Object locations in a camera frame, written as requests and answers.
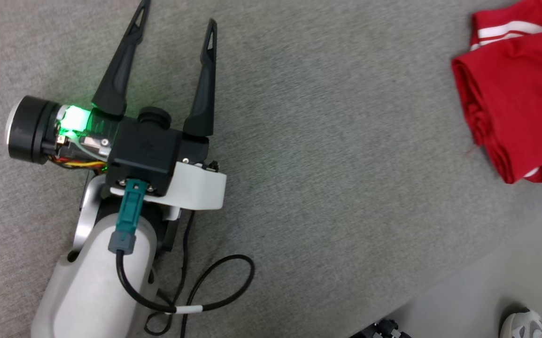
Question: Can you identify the teal grey cable connector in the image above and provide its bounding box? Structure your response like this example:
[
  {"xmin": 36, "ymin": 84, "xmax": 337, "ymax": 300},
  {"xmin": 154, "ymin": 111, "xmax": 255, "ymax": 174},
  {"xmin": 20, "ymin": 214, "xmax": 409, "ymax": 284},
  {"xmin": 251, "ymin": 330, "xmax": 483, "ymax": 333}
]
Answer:
[{"xmin": 108, "ymin": 181, "xmax": 148, "ymax": 255}]

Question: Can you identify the white grey sneaker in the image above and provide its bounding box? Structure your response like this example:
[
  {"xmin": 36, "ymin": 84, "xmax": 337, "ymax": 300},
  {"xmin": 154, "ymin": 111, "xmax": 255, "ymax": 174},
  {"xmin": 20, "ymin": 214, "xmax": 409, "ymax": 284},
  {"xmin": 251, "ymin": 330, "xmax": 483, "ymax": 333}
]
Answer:
[{"xmin": 499, "ymin": 307, "xmax": 542, "ymax": 338}]

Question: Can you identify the thin black cable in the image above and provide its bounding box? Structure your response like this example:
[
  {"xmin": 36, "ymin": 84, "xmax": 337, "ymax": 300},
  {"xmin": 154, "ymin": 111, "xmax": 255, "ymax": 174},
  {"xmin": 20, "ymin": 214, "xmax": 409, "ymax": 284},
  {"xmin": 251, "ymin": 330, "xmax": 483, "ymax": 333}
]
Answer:
[{"xmin": 156, "ymin": 210, "xmax": 196, "ymax": 310}]

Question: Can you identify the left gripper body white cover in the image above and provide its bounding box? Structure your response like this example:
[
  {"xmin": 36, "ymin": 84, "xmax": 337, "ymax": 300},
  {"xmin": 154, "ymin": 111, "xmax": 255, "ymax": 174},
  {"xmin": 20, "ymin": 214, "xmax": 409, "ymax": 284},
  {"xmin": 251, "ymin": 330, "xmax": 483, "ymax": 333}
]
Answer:
[{"xmin": 6, "ymin": 95, "xmax": 227, "ymax": 210}]

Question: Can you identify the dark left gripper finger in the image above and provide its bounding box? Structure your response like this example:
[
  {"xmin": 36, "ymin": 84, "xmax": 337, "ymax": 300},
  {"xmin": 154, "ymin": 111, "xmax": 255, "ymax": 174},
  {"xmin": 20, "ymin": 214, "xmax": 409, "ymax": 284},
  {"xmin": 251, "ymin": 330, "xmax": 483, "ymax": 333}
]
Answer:
[
  {"xmin": 183, "ymin": 18, "xmax": 218, "ymax": 138},
  {"xmin": 91, "ymin": 0, "xmax": 152, "ymax": 117}
]

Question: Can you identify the thick black cable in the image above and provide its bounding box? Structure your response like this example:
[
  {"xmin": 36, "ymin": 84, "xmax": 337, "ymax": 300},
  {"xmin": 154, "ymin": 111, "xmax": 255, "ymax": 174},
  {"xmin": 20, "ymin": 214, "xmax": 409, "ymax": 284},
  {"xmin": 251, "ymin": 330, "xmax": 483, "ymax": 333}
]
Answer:
[{"xmin": 115, "ymin": 250, "xmax": 256, "ymax": 338}]

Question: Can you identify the red basketball jersey white trim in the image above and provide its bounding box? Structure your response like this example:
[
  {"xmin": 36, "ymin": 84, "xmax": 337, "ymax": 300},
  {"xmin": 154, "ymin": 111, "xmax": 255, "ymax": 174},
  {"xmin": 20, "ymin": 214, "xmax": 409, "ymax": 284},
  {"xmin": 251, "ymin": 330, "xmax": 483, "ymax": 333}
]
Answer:
[{"xmin": 451, "ymin": 0, "xmax": 542, "ymax": 184}]

